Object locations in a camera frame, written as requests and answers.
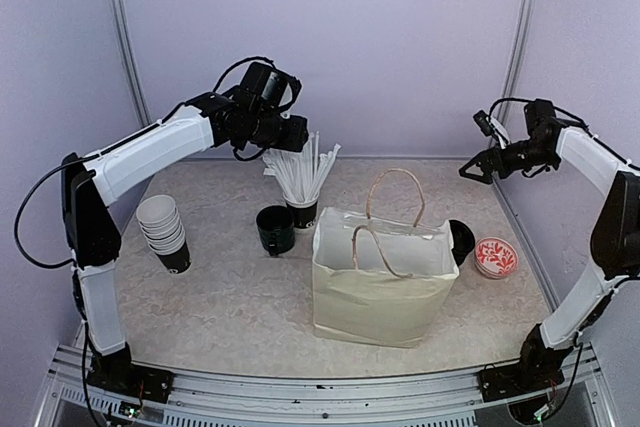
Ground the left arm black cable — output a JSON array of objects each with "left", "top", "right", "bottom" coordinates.
[{"left": 13, "top": 55, "right": 304, "bottom": 269}]

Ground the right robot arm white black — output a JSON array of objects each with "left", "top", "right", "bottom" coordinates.
[{"left": 459, "top": 99, "right": 639, "bottom": 391}]

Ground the stack of paper cups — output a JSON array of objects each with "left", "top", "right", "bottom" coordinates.
[{"left": 136, "top": 194, "right": 191, "bottom": 275}]

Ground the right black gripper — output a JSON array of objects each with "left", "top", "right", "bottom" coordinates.
[{"left": 460, "top": 137, "right": 559, "bottom": 183}]

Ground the aluminium front frame rail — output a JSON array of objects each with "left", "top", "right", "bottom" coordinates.
[{"left": 31, "top": 346, "right": 619, "bottom": 426}]

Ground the cream paper takeout bag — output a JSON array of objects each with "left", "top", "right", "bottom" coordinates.
[{"left": 311, "top": 168, "right": 461, "bottom": 349}]

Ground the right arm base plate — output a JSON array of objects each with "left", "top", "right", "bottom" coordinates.
[{"left": 477, "top": 362, "right": 565, "bottom": 402}]

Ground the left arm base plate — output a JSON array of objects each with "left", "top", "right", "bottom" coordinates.
[{"left": 87, "top": 364, "right": 174, "bottom": 404}]

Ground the cup holding white straws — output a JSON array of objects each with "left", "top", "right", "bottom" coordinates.
[{"left": 262, "top": 132, "right": 341, "bottom": 230}]

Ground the black cup sleeve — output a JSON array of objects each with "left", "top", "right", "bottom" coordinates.
[{"left": 256, "top": 205, "right": 295, "bottom": 257}]

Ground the right aluminium corner post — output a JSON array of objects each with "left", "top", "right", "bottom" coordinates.
[{"left": 501, "top": 0, "right": 535, "bottom": 97}]

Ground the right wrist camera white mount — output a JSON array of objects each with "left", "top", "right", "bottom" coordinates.
[{"left": 473, "top": 110, "right": 510, "bottom": 149}]

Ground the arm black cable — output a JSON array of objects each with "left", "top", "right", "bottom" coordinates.
[
  {"left": 488, "top": 96, "right": 591, "bottom": 138},
  {"left": 13, "top": 55, "right": 304, "bottom": 269}
]

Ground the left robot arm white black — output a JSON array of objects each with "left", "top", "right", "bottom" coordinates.
[{"left": 61, "top": 56, "right": 309, "bottom": 392}]

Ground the red patterned white bowl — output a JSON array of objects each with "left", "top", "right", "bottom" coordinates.
[{"left": 474, "top": 237, "right": 519, "bottom": 279}]

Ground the stack of black lids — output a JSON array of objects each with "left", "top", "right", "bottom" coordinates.
[{"left": 449, "top": 219, "right": 476, "bottom": 267}]

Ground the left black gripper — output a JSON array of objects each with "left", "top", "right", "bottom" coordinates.
[{"left": 248, "top": 107, "right": 309, "bottom": 150}]

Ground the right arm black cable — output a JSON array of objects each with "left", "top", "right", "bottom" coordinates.
[{"left": 488, "top": 96, "right": 591, "bottom": 138}]

